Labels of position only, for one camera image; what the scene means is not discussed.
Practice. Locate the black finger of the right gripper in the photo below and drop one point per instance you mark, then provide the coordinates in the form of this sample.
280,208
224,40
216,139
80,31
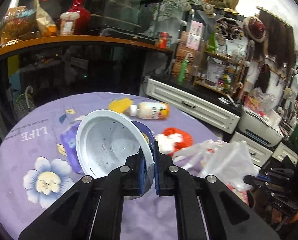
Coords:
259,180

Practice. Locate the curved wooden counter shelf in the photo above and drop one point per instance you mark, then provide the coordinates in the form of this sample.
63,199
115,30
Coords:
73,40

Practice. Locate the white blue instant noodle bowl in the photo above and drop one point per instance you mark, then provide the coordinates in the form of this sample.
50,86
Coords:
104,141

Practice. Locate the glass candy jar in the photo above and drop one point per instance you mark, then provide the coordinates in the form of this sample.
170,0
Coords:
18,21

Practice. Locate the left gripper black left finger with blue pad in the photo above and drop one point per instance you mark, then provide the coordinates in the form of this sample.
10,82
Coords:
91,208

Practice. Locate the yogurt drink bottle orange label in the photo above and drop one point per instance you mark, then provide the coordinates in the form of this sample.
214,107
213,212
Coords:
149,110

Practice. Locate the yellow knitted scrubber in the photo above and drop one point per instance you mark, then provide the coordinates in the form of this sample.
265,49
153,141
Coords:
120,106

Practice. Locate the orange knitted scrubber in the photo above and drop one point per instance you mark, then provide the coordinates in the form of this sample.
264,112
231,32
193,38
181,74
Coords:
187,138

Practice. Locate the wooden shelf rack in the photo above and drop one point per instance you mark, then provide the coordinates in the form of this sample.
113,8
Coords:
220,73

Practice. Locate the white printer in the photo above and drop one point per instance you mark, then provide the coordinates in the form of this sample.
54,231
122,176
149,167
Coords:
257,129

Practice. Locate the red vase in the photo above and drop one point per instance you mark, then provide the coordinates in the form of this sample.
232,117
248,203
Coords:
82,22

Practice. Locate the purple tissue pack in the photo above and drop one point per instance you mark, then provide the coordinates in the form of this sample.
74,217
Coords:
68,139

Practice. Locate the red tin can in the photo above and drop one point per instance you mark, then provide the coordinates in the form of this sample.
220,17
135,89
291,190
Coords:
163,39

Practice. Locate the green bottle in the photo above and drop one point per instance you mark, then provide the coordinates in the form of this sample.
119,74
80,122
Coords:
183,67

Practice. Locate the crumpled white tissue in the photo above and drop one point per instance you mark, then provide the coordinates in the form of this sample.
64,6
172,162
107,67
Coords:
167,143

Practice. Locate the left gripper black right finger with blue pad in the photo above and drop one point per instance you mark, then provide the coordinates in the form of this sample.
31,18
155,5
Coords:
205,207

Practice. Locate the brown hair wig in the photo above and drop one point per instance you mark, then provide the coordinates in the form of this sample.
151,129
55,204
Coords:
278,42

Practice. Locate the clear plastic bag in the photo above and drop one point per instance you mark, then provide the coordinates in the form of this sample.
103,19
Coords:
229,162

